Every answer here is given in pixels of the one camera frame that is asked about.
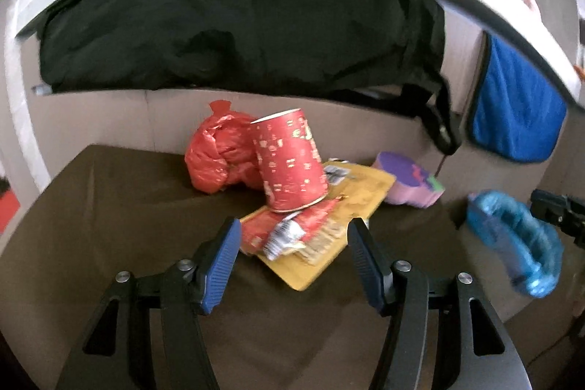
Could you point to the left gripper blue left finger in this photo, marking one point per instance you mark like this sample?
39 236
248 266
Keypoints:
207 272

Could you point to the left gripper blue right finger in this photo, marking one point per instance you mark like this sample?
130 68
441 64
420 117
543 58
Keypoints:
377 273

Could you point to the red snack wrapper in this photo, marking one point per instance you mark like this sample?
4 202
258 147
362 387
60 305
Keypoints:
274 234

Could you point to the yellow snack package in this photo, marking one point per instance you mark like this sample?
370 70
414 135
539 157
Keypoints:
362 194

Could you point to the purple eggplant sponge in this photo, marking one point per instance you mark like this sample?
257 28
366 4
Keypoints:
414 185

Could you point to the red paper cup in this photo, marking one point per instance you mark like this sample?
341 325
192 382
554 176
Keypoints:
289 161

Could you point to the blue-lined trash bin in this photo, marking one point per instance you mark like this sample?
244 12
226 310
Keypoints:
530 249

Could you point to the blue hanging cloth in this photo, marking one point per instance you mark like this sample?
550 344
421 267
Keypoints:
515 112

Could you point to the white tissue pack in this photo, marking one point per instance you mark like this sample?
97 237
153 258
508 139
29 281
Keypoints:
337 171

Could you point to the red plastic bag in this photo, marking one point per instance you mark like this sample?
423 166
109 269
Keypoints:
221 152

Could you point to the black hanging bag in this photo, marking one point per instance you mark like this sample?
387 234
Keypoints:
383 55

